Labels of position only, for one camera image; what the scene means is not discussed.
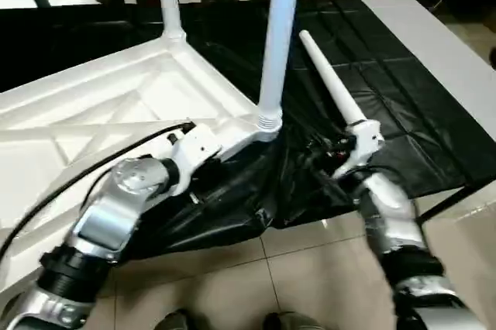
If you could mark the white plastic table top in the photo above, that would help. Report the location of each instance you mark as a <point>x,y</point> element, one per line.
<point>116,97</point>

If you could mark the black work mat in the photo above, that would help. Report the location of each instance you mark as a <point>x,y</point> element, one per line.
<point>387,90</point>

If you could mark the black left robot foot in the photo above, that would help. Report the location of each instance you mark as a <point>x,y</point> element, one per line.
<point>177,322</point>

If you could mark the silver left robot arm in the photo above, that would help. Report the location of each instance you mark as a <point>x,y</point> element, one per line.
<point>116,214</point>

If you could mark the white flat board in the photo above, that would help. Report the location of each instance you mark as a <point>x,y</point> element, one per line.
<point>442,51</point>

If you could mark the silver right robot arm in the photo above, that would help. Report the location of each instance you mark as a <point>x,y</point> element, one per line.
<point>387,214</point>

